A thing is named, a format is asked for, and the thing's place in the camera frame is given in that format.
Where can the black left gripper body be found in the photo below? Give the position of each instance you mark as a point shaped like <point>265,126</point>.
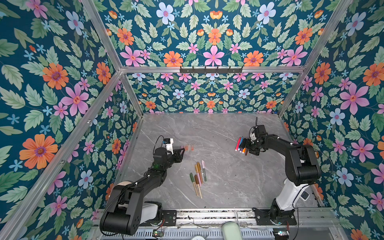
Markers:
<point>174,158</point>

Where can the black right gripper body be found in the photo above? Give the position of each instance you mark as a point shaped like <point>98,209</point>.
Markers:
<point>252,146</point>

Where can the pink highlighter marker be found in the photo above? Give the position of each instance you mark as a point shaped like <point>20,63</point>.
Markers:
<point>238,142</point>

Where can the pink cap green pen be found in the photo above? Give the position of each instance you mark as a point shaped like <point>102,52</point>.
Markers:
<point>204,170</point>

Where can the blue marker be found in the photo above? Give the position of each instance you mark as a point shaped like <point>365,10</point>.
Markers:
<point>240,142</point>

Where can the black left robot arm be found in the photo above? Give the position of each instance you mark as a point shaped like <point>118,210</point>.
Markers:
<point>123,213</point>

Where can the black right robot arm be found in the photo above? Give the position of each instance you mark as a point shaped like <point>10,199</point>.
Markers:
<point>301,168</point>

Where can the tan cap pink pen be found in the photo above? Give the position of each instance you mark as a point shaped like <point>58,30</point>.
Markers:
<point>197,174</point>

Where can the green cap beige pen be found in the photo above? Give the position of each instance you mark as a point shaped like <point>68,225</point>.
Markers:
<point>194,184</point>

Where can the brown cap beige pen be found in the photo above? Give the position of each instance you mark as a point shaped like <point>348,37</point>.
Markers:
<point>198,186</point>

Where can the beige round alarm clock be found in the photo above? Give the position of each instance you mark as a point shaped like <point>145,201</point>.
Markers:
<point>123,184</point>

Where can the pale green rounded object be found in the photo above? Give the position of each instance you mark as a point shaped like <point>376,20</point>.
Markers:
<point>231,231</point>

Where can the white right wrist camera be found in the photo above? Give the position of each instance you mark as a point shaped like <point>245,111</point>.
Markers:
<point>254,133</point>

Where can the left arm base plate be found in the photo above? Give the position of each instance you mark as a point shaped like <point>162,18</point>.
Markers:
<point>164,218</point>

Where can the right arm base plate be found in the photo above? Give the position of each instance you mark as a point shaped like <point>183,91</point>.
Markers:
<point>275,217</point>

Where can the black wall hook rail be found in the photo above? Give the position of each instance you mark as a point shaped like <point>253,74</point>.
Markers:
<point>211,70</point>

